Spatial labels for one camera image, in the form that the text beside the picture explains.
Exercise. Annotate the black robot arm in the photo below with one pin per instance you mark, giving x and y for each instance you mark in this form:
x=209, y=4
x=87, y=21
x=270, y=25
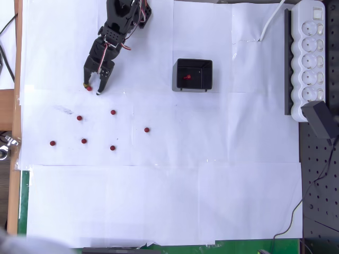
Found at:
x=119, y=16

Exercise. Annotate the black open box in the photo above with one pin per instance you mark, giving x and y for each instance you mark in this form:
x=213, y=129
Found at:
x=206, y=76

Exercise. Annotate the wooden board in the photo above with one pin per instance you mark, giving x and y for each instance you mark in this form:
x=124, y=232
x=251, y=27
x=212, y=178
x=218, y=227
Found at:
x=17, y=53

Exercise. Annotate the metal clamp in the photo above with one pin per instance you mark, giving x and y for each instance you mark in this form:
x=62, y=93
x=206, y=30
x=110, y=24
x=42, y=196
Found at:
x=8, y=145

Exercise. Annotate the white paper table cover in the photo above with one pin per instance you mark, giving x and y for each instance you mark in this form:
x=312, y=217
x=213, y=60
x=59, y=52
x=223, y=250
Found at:
x=159, y=198

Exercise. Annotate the green mat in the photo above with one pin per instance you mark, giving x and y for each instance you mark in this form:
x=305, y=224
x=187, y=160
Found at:
x=23, y=198

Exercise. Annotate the grey ribbed panel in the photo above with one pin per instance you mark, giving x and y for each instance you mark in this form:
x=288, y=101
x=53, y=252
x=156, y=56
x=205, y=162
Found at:
x=5, y=190

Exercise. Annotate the flat black device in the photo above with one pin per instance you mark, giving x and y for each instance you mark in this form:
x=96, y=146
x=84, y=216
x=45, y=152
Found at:
x=119, y=250

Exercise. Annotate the grey blurred object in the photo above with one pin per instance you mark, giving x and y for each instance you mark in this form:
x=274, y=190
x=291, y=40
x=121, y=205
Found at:
x=23, y=243

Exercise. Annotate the white power strip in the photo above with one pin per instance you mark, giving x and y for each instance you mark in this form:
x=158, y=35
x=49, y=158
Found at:
x=308, y=66

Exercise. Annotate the black power adapter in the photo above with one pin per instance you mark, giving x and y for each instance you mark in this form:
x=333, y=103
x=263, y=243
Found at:
x=317, y=120

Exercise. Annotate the black pegboard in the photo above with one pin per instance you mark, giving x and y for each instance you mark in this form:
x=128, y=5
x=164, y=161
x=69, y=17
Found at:
x=320, y=201

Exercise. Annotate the black rail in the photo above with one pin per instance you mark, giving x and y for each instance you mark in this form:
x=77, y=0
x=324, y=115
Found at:
x=287, y=66

